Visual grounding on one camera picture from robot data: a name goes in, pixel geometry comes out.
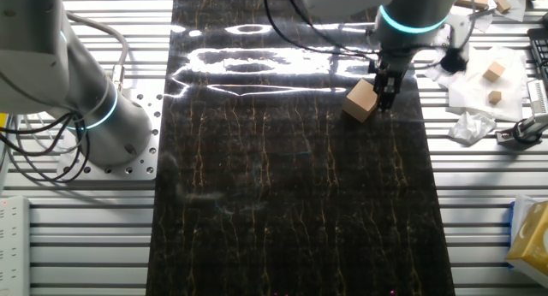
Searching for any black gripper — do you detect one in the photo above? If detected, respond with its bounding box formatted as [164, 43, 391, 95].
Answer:
[368, 56, 407, 113]

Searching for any large wooden cube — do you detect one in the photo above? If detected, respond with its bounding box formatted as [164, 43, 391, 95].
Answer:
[342, 78, 380, 124]

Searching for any rectangular wooden block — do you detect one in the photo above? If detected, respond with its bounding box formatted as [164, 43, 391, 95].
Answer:
[456, 0, 490, 11]

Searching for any long wooden block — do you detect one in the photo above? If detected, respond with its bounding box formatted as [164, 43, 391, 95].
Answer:
[486, 0, 513, 14]

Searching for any crumpled white tissue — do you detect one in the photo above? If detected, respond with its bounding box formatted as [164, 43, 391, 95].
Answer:
[447, 110, 497, 146]

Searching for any small wooden cube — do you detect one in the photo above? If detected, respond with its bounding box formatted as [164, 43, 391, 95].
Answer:
[482, 60, 507, 84]

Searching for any wooden blocks top right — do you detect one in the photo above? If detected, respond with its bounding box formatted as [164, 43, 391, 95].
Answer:
[468, 0, 497, 26]

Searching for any grey metal stand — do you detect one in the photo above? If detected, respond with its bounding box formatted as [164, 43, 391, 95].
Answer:
[495, 113, 548, 151]

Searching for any silver ribbed device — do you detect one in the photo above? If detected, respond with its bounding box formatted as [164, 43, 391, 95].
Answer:
[526, 80, 548, 116]

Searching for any white paper with drawing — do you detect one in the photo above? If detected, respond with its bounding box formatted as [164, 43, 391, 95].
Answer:
[498, 0, 527, 23]

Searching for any black keyboard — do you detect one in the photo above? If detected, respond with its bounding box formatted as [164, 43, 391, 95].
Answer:
[527, 27, 548, 81]

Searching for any black marble pattern mat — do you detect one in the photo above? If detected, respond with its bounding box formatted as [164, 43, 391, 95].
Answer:
[145, 0, 456, 296]

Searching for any white tissue sheet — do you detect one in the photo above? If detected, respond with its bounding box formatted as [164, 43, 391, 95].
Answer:
[511, 194, 539, 246]

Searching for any yellow tissue box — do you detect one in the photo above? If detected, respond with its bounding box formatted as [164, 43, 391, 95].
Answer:
[504, 200, 548, 276]

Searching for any white power strip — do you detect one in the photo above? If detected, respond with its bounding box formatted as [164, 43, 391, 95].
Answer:
[0, 196, 31, 296]

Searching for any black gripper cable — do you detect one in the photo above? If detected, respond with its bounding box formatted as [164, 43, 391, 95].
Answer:
[263, 0, 479, 74]

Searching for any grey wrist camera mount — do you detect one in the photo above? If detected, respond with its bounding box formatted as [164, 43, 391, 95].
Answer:
[443, 13, 472, 53]

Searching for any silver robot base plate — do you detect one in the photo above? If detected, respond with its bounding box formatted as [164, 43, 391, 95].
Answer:
[55, 88, 164, 181]

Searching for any thick grey base cable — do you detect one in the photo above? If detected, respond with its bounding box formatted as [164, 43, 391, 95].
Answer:
[66, 11, 130, 94]

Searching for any black base cable bundle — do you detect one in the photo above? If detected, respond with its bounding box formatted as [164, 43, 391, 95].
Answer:
[0, 111, 91, 185]

